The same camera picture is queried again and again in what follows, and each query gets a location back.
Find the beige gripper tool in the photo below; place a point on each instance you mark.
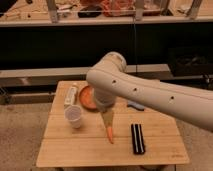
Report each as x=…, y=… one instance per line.
x=107, y=117

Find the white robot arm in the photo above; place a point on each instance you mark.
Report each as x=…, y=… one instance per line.
x=109, y=80

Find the orange carrot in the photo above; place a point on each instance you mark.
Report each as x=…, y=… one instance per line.
x=110, y=134

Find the blue sponge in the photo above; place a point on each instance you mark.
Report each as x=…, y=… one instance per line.
x=135, y=105

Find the orange plate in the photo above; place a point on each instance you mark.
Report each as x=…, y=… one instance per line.
x=86, y=98

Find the clear plastic cup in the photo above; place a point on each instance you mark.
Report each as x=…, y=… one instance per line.
x=73, y=115

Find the black striped case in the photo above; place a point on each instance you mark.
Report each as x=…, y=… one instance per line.
x=137, y=139

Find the white labelled bottle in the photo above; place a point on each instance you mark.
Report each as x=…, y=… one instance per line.
x=71, y=95

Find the wooden folding table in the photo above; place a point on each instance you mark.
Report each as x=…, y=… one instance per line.
x=64, y=146

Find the long wooden bench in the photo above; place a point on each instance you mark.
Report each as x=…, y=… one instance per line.
x=51, y=76

